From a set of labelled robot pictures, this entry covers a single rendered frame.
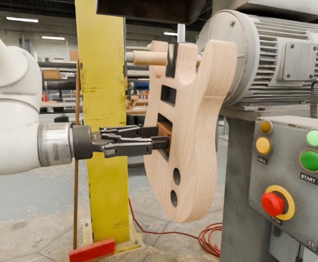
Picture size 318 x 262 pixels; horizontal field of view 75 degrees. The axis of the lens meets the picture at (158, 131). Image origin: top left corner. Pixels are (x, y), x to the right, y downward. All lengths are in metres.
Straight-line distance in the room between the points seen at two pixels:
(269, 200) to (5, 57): 0.54
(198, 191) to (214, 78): 0.20
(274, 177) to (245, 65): 0.25
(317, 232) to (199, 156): 0.21
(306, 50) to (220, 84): 0.33
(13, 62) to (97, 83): 0.93
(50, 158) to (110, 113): 0.99
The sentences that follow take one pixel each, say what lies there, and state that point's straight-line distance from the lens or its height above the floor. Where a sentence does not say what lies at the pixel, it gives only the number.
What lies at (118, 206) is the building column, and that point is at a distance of 1.64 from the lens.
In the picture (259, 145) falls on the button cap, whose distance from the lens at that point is 0.45.
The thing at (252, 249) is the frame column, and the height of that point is 0.66.
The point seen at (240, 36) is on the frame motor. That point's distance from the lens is 0.55.
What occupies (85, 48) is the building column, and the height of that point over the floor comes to 1.41.
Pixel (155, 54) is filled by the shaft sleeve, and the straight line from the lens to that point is 0.54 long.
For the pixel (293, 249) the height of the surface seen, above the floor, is 0.74.
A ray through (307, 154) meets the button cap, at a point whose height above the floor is 1.08.
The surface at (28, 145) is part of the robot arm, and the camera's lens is 0.45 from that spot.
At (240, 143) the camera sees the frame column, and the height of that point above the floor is 1.00.
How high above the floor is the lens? 1.18
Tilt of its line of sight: 12 degrees down
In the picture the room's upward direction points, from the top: straight up
